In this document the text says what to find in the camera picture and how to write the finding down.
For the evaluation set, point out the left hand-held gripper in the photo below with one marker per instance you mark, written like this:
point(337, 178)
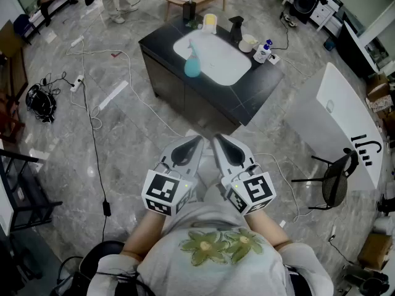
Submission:
point(160, 188)

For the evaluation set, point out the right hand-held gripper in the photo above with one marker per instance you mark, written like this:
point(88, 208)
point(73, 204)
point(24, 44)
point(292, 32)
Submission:
point(257, 191)

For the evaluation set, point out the teal spray bottle pink nozzle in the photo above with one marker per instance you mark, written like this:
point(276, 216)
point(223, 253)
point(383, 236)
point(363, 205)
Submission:
point(192, 65)

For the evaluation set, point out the person's left forearm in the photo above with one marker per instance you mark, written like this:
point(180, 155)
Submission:
point(139, 236)

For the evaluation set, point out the person's right forearm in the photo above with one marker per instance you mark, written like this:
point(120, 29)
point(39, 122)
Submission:
point(265, 230)

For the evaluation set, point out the white bottle with blue pump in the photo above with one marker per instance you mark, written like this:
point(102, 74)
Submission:
point(262, 54)

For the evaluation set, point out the person's light trousers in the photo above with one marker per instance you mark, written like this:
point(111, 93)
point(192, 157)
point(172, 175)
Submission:
point(210, 177)

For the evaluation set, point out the black sink cabinet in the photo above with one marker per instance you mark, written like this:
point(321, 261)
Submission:
point(191, 100)

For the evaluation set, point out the black power adapter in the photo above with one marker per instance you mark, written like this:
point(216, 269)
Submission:
point(106, 208)

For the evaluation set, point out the white floor tape strip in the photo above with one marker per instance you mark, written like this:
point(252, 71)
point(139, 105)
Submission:
point(114, 94)

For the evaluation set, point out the black mesh chair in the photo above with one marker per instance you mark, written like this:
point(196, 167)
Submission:
point(334, 182)

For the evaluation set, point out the white sink basin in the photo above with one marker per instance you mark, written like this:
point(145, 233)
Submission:
point(216, 57)

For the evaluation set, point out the white power strip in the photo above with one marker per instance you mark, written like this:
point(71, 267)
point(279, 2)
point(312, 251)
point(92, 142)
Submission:
point(77, 41)
point(77, 83)
point(274, 59)

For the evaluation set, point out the person's white flower-print shirt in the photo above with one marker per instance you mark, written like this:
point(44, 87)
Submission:
point(216, 276)

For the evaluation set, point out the white cup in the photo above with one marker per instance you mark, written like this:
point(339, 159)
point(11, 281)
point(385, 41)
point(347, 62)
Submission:
point(247, 45)

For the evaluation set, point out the white bathtub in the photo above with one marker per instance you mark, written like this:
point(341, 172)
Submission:
point(342, 116)

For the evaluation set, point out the black round chair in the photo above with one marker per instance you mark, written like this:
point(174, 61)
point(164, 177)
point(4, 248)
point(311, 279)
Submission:
point(98, 253)

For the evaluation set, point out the black faucet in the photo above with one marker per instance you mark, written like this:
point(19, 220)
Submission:
point(236, 29)

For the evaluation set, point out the small green plant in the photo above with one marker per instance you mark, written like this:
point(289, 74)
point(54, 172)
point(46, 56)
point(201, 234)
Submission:
point(193, 24)

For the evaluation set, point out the white holder with yellow sponge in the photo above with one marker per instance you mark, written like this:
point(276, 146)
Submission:
point(210, 22)

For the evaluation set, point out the black soap dispenser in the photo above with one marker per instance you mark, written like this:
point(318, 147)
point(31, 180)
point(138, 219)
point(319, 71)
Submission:
point(189, 11)

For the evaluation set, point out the black metal rack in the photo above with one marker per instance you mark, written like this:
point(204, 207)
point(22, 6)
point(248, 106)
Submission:
point(27, 193)

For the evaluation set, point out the cardboard box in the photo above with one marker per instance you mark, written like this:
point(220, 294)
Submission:
point(378, 88)
point(375, 251)

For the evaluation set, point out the black flat panel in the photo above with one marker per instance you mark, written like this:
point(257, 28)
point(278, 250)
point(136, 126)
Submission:
point(355, 51)

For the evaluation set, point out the white drawer cabinet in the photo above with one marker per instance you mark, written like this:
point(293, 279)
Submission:
point(324, 12)

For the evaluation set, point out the brown wooden furniture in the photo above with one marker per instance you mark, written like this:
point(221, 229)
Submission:
point(12, 82)

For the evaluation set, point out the blue chair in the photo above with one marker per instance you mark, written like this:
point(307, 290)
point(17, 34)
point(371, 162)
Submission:
point(23, 26)

